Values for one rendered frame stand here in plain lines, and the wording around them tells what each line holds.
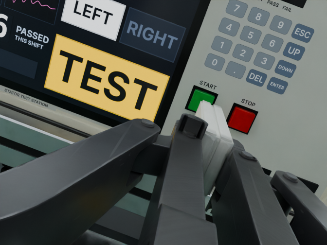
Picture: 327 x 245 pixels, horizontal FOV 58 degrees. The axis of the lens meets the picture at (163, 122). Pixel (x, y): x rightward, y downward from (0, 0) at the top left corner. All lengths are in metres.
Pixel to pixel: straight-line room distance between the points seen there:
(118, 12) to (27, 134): 0.13
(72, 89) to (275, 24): 0.18
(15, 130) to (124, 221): 0.25
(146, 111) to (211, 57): 0.07
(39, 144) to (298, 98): 0.23
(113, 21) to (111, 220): 0.31
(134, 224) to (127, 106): 0.25
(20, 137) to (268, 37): 0.23
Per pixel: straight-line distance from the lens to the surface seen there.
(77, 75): 0.28
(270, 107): 0.27
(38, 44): 0.29
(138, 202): 0.27
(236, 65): 0.26
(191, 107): 0.26
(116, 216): 0.47
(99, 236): 0.29
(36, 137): 0.28
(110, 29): 0.27
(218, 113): 0.18
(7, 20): 0.30
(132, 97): 0.27
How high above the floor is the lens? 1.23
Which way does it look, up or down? 17 degrees down
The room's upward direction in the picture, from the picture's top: 21 degrees clockwise
